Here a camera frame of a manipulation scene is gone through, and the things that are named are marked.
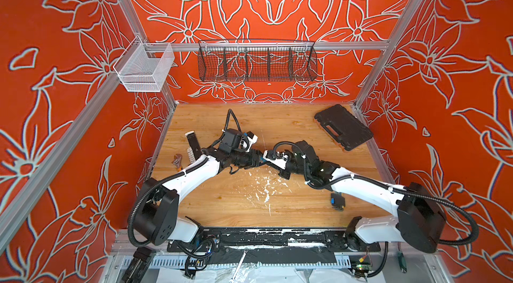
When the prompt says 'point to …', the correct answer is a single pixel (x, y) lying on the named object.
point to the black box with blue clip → (337, 201)
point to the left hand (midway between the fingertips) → (266, 161)
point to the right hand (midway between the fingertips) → (268, 156)
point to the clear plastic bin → (144, 67)
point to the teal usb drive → (264, 159)
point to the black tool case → (343, 127)
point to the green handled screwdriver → (402, 261)
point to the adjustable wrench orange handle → (177, 161)
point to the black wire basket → (257, 60)
